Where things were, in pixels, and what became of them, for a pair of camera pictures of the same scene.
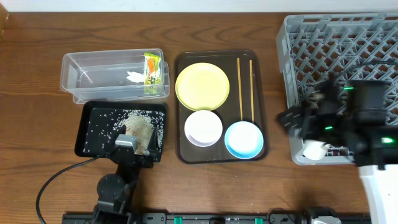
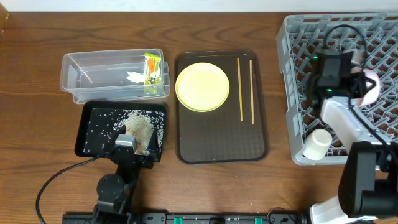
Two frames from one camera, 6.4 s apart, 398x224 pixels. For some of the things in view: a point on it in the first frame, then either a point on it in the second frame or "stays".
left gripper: [137, 157] stays
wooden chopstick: [240, 88] stays
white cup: [314, 150] stays
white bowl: [203, 128] to [372, 94]
